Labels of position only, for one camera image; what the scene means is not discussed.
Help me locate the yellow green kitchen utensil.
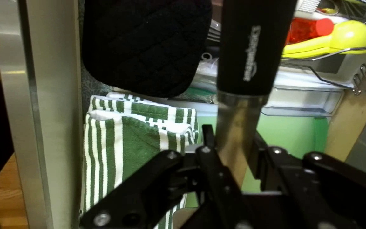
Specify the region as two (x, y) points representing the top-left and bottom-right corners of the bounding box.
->
(283, 19), (366, 60)

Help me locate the black handled steel spatula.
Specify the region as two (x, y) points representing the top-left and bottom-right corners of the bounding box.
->
(214, 0), (300, 189)

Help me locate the steel sided kitchen drawer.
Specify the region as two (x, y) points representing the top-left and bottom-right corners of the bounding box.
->
(0, 0), (366, 229)

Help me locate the green white striped towel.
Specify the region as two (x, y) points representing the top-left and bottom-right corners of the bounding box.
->
(81, 93), (201, 229)

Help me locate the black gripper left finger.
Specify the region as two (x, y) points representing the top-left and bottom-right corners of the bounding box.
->
(79, 125), (252, 229)

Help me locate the red kitchen utensil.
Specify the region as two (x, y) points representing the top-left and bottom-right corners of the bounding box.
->
(286, 16), (335, 46)

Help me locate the green cutting mat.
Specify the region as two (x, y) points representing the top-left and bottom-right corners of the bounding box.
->
(191, 113), (333, 196)

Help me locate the dark quilted pot holder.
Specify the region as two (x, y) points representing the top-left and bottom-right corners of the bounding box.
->
(81, 0), (214, 99)

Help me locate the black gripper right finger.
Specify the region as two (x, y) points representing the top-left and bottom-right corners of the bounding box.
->
(251, 131), (366, 229)

